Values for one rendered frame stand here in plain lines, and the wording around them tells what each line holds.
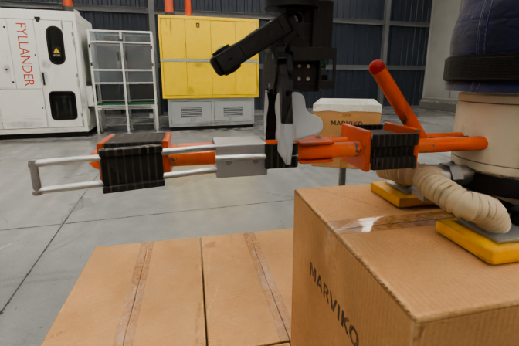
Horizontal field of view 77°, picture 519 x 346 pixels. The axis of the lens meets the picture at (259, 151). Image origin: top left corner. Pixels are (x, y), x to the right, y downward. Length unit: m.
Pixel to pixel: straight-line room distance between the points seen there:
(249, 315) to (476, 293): 0.66
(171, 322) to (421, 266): 0.70
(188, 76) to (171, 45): 0.74
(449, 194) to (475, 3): 0.29
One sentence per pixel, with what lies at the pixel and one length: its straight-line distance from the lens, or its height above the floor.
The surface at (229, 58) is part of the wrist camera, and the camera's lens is 0.43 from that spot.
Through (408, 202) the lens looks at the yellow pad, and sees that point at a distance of 0.66.
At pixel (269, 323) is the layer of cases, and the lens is 0.98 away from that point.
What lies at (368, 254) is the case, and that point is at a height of 0.94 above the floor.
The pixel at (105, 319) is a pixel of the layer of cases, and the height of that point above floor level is 0.54.
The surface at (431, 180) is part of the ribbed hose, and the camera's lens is 0.54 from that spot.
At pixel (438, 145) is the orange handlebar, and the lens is 0.56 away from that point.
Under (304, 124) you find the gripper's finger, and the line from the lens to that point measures 0.42.
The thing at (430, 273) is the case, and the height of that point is 0.94.
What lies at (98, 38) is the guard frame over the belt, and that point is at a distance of 7.70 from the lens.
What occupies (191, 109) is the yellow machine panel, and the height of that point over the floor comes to 0.48.
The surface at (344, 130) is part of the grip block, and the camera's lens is 0.54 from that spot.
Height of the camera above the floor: 1.18
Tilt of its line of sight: 13 degrees down
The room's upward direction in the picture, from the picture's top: straight up
